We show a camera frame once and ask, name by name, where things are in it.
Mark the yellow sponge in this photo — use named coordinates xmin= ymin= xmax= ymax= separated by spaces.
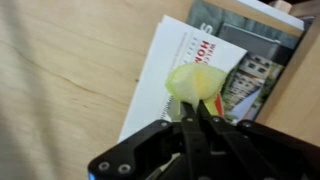
xmin=165 ymin=63 xmax=227 ymax=115

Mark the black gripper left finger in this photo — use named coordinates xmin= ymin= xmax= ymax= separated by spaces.
xmin=87 ymin=102 xmax=209 ymax=180

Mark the white welcome card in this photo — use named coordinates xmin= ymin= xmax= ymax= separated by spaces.
xmin=119 ymin=16 xmax=246 ymax=140

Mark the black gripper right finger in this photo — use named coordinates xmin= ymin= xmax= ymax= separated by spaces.
xmin=197 ymin=101 xmax=320 ymax=180

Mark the wooden pull out table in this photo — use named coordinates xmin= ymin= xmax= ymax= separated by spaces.
xmin=0 ymin=0 xmax=320 ymax=180

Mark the hotel photo brochure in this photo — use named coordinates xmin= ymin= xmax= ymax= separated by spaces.
xmin=187 ymin=0 xmax=299 ymax=124

